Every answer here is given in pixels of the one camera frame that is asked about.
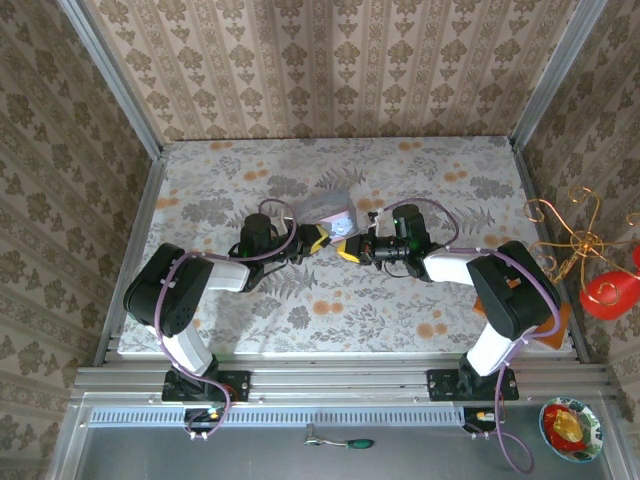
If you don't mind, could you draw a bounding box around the floral tablecloth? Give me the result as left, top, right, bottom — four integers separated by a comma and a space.
117, 138, 576, 357

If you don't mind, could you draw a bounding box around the black connector board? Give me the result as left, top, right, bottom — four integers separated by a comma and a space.
183, 407, 225, 427
462, 407, 506, 432

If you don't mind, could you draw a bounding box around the red hourglass-shaped ornament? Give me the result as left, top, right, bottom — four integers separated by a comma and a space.
578, 243, 640, 321

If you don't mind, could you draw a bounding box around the red item in bowl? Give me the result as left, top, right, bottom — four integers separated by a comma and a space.
543, 404, 589, 451

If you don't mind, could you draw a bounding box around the grey metal tray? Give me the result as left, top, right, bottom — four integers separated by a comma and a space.
49, 399, 640, 480

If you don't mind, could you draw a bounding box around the yellow item in bowl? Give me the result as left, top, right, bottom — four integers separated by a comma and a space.
552, 409, 584, 444

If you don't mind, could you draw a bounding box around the patterned bowl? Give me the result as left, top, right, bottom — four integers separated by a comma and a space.
538, 396, 605, 465

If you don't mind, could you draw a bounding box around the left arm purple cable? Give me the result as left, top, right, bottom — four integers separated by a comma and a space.
155, 198, 300, 441

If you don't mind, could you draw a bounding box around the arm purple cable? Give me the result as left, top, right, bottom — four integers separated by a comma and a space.
382, 198, 561, 474
155, 198, 300, 441

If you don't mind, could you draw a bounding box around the aluminium cross rail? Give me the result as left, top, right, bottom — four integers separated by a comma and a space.
72, 363, 616, 401

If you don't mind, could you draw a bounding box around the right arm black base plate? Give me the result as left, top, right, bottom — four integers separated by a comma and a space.
426, 368, 520, 403

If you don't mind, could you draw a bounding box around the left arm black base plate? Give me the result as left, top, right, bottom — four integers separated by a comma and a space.
161, 368, 252, 404

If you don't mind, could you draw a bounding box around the grey slotted cable duct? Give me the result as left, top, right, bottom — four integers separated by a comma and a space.
87, 405, 464, 429

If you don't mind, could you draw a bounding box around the gold wire ornament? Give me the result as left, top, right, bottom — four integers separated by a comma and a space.
522, 186, 640, 309

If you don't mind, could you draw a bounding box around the green handled screwdriver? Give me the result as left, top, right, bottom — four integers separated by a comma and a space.
303, 423, 376, 450

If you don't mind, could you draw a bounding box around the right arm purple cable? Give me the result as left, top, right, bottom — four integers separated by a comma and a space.
382, 198, 561, 474

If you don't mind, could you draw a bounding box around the aluminium frame post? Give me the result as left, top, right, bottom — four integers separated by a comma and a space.
509, 0, 609, 151
54, 0, 166, 159

